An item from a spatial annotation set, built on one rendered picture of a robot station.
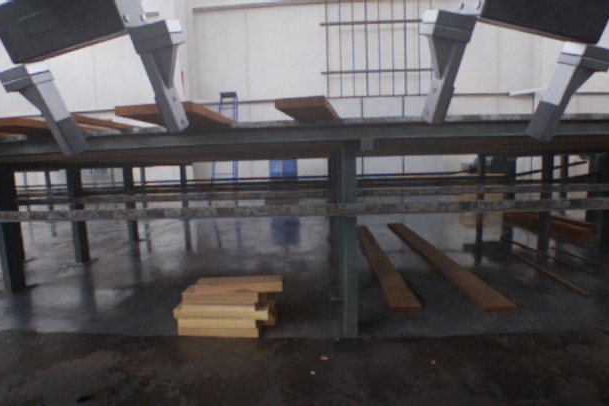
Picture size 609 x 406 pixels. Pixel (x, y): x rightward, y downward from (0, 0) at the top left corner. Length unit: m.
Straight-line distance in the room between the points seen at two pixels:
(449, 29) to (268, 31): 7.56
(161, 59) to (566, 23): 0.38
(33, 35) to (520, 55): 8.59
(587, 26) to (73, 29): 0.47
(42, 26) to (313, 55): 7.27
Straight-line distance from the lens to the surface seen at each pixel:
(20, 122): 1.32
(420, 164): 6.89
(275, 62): 7.60
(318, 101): 0.89
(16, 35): 0.42
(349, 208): 1.14
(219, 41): 8.01
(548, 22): 0.39
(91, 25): 0.37
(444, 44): 0.35
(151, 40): 0.35
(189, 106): 0.95
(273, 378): 1.17
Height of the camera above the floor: 0.69
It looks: 7 degrees down
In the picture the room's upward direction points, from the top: 2 degrees counter-clockwise
